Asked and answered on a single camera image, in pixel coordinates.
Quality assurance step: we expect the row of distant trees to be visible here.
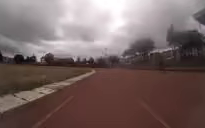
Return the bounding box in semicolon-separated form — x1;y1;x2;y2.
0;47;120;67

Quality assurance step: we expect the large dark tree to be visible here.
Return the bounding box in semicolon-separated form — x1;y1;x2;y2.
122;37;157;58

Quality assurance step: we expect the light pole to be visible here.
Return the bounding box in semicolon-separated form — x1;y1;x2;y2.
103;47;109;58

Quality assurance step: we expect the dry grass field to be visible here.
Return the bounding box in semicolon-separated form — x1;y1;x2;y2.
0;63;93;99

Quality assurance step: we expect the red running track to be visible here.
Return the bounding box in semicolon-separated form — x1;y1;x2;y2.
0;67;205;128

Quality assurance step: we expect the pale concrete kerb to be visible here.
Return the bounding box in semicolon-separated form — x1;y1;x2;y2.
0;68;97;116

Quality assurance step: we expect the long pale building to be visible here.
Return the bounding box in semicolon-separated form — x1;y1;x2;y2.
119;46;205;67

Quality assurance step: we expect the tall dark tree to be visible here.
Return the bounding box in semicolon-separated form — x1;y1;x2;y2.
166;23;205;57

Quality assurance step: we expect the low distant building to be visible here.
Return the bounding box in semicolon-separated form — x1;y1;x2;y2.
53;57;76;66

